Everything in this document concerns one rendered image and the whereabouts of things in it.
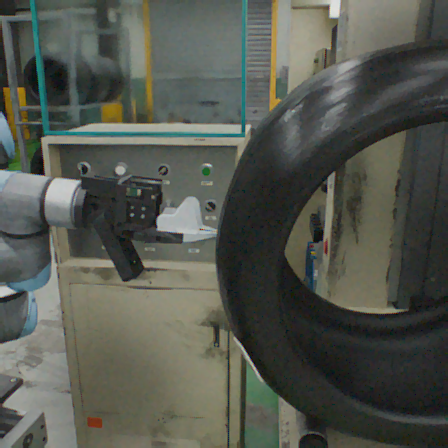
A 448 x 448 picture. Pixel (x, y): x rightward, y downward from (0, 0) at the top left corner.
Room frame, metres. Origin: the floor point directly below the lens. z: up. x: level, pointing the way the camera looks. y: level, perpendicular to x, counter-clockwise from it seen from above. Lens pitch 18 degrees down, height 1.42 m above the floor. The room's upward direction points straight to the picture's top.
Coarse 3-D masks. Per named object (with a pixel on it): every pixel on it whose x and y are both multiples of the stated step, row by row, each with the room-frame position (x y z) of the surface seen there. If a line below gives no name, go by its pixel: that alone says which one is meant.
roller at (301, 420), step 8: (296, 416) 0.63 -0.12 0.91; (304, 416) 0.61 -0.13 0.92; (296, 424) 0.61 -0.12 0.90; (304, 424) 0.59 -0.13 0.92; (312, 424) 0.59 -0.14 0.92; (320, 424) 0.59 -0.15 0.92; (304, 432) 0.58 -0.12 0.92; (312, 432) 0.57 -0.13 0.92; (320, 432) 0.58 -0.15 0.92; (304, 440) 0.57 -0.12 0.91; (312, 440) 0.56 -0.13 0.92; (320, 440) 0.56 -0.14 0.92
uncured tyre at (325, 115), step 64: (384, 64) 0.57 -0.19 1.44; (320, 128) 0.55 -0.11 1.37; (384, 128) 0.54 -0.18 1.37; (256, 192) 0.57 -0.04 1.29; (256, 256) 0.55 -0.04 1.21; (256, 320) 0.55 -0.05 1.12; (320, 320) 0.81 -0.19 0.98; (384, 320) 0.81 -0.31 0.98; (320, 384) 0.54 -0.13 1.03; (384, 384) 0.70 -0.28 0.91
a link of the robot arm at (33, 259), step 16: (0, 240) 0.69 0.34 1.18; (16, 240) 0.68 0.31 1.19; (32, 240) 0.69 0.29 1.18; (48, 240) 0.72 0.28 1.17; (0, 256) 0.67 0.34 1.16; (16, 256) 0.68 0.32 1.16; (32, 256) 0.69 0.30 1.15; (48, 256) 0.72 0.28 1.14; (0, 272) 0.66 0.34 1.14; (16, 272) 0.68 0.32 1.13; (32, 272) 0.69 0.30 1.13; (48, 272) 0.72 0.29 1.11; (16, 288) 0.69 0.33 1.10; (32, 288) 0.70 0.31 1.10
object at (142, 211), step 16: (96, 176) 0.70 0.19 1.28; (128, 176) 0.71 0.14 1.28; (144, 176) 0.72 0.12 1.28; (80, 192) 0.68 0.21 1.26; (96, 192) 0.68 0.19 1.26; (112, 192) 0.68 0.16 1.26; (128, 192) 0.68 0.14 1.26; (144, 192) 0.66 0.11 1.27; (160, 192) 0.71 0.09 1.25; (80, 208) 0.67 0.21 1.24; (96, 208) 0.69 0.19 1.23; (112, 208) 0.68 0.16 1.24; (128, 208) 0.67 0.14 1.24; (144, 208) 0.67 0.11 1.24; (80, 224) 0.67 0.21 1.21; (128, 224) 0.66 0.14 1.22; (144, 224) 0.66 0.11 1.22
